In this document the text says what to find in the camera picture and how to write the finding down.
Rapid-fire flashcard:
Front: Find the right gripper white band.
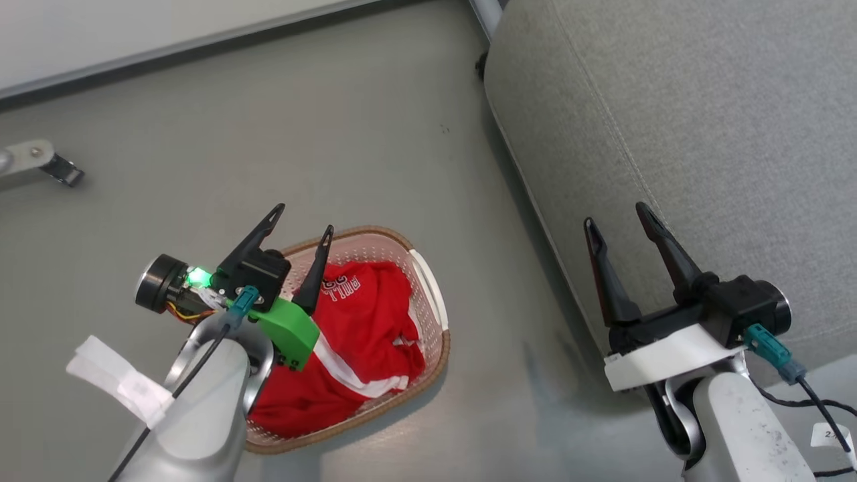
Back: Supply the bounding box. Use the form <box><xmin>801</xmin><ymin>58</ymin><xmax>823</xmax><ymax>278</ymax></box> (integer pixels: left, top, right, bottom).
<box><xmin>584</xmin><ymin>202</ymin><xmax>793</xmax><ymax>393</ymax></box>

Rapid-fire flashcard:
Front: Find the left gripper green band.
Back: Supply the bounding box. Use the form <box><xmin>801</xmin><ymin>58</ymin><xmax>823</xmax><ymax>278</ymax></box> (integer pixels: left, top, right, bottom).
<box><xmin>135</xmin><ymin>204</ymin><xmax>335</xmax><ymax>371</ymax></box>

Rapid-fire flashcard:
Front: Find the pink woven laundry basket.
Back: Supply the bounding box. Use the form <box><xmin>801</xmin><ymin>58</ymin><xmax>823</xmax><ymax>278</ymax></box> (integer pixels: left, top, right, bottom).
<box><xmin>244</xmin><ymin>226</ymin><xmax>451</xmax><ymax>456</ymax></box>

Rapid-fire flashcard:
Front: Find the red white shirt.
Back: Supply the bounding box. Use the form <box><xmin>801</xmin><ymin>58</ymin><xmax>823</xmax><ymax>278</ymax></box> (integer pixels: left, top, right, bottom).
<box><xmin>249</xmin><ymin>260</ymin><xmax>427</xmax><ymax>440</ymax></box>

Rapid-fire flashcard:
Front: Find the grey fabric sofa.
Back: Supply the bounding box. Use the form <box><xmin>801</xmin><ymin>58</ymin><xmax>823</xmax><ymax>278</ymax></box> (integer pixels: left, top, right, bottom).
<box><xmin>483</xmin><ymin>0</ymin><xmax>857</xmax><ymax>388</ymax></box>

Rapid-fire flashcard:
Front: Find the white tape tag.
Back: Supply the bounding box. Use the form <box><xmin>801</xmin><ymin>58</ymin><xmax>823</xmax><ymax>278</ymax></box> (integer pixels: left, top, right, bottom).
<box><xmin>66</xmin><ymin>335</ymin><xmax>175</xmax><ymax>430</ymax></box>

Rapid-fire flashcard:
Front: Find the black caster wheel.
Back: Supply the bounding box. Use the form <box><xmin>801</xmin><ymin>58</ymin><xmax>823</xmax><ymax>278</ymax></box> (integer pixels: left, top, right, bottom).
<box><xmin>39</xmin><ymin>153</ymin><xmax>86</xmax><ymax>189</ymax></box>

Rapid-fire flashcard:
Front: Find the grey metal stand leg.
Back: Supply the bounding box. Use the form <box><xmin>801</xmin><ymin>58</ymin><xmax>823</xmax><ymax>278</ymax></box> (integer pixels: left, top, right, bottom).
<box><xmin>0</xmin><ymin>139</ymin><xmax>56</xmax><ymax>192</ymax></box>

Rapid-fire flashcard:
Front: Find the grey metal pole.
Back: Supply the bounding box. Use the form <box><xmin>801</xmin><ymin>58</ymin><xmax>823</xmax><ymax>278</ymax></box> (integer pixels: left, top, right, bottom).
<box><xmin>468</xmin><ymin>0</ymin><xmax>508</xmax><ymax>42</ymax></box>

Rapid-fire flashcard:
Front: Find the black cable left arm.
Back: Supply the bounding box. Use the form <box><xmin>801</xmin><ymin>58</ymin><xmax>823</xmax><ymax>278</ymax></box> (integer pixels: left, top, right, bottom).
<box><xmin>107</xmin><ymin>286</ymin><xmax>261</xmax><ymax>482</ymax></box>

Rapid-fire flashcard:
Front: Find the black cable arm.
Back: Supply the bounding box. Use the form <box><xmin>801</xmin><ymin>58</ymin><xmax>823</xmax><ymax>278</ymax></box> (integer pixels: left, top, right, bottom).
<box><xmin>745</xmin><ymin>323</ymin><xmax>857</xmax><ymax>478</ymax></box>
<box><xmin>107</xmin><ymin>286</ymin><xmax>261</xmax><ymax>482</ymax></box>

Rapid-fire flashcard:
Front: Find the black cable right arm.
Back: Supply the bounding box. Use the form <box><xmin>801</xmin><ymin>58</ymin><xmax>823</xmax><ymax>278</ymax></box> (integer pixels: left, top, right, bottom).
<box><xmin>745</xmin><ymin>323</ymin><xmax>857</xmax><ymax>478</ymax></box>

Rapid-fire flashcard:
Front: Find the white cable label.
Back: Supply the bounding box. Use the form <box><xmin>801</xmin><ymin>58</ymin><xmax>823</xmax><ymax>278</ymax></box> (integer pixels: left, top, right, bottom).
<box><xmin>809</xmin><ymin>422</ymin><xmax>855</xmax><ymax>450</ymax></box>

